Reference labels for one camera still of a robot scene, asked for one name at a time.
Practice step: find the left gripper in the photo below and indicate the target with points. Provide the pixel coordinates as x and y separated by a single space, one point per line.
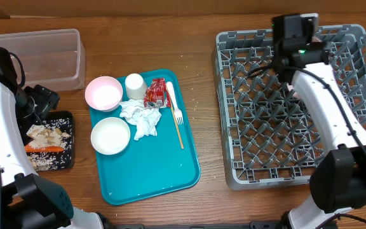
45 98

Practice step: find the pile of rice and nuts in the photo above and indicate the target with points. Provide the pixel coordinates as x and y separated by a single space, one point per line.
48 136

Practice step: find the orange carrot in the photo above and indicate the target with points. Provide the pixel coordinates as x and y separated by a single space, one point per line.
50 149

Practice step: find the pink bowl with nuts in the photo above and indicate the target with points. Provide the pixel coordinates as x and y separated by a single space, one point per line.
104 93

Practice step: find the white bowl with rice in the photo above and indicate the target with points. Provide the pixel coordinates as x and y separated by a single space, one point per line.
110 136

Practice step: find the white napkin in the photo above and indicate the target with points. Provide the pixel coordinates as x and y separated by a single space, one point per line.
145 119

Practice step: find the red snack wrapper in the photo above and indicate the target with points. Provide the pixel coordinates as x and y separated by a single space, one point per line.
156 95

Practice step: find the wooden chopstick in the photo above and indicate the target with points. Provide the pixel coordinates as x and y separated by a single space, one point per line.
175 121

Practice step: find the white plastic fork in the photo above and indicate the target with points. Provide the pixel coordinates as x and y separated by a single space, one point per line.
177 111

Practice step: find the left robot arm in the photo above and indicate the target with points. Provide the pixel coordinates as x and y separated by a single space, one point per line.
28 200

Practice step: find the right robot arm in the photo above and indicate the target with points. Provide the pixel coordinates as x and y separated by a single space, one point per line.
338 184

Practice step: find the black waste tray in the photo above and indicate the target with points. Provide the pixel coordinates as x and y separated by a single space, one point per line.
59 146

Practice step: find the grey dishwasher rack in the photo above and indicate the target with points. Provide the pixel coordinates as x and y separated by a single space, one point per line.
268 137

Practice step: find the clear plastic bin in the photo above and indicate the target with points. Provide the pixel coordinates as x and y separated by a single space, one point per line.
54 59

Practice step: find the white paper cup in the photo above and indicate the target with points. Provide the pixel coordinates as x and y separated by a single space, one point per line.
135 86

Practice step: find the teal serving tray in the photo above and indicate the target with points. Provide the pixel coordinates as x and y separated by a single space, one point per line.
153 165

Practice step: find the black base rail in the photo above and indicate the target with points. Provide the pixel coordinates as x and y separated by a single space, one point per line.
251 225

